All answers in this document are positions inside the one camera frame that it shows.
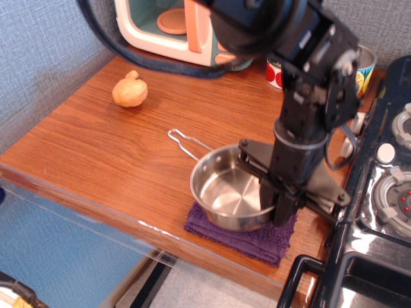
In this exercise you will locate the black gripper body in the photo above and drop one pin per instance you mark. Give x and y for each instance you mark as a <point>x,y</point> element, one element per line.
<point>300,169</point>

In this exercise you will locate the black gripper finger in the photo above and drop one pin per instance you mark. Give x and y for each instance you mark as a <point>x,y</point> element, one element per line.
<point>270,194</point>
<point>287,206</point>

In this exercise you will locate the small metal pot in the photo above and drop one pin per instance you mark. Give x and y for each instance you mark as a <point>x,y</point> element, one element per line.
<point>228,195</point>

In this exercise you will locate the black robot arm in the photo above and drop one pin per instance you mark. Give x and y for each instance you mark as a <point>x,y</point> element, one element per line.
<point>319,59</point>

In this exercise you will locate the purple folded cloth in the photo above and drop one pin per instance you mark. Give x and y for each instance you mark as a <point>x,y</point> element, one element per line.
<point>267,244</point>

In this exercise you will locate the black toy stove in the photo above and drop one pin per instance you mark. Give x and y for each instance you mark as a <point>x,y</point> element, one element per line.
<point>367,263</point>

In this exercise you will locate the tomato sauce can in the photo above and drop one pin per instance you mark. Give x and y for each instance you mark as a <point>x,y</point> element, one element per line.
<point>274,74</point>

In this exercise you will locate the pineapple slices can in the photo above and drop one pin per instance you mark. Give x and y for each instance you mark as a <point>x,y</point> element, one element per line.
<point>366,64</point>

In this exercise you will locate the orange toy fruit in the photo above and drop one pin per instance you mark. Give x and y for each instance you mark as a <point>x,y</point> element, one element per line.
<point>130,91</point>

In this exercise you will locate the toy microwave oven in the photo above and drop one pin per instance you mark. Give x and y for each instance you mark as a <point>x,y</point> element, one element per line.
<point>137,22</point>

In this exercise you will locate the orange microwave plate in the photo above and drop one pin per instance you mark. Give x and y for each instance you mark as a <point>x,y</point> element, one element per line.
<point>172,21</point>

